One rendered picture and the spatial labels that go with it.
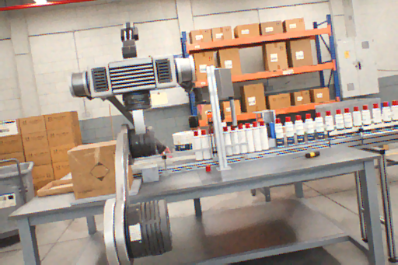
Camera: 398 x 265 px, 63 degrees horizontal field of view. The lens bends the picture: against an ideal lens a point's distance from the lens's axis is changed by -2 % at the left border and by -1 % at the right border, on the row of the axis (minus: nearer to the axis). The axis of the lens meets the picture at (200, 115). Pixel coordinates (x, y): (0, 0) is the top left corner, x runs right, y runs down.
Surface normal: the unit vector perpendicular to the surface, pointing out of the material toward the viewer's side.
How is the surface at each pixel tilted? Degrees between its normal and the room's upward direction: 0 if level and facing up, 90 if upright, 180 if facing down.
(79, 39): 90
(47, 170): 90
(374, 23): 90
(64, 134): 89
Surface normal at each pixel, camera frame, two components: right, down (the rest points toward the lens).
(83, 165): 0.11, 0.04
